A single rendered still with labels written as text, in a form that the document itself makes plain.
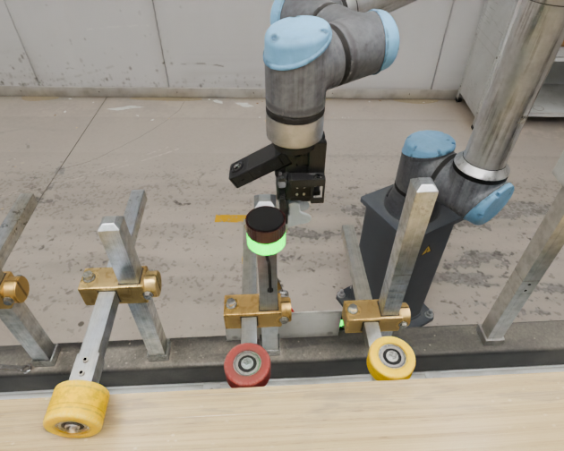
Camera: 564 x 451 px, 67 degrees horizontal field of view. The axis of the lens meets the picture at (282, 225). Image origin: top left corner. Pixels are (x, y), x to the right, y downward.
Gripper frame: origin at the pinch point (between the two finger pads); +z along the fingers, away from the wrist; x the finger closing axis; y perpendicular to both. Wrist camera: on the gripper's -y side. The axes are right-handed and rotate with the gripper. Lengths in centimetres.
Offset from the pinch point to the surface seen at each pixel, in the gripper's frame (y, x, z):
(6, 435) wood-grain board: -43, -32, 11
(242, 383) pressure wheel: -7.8, -26.2, 10.2
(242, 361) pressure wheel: -7.9, -22.3, 10.3
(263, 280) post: -3.8, -9.5, 4.4
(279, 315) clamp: -0.9, -10.2, 14.7
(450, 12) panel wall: 127, 241, 38
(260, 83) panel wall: -3, 250, 89
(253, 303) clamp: -6.0, -7.8, 13.8
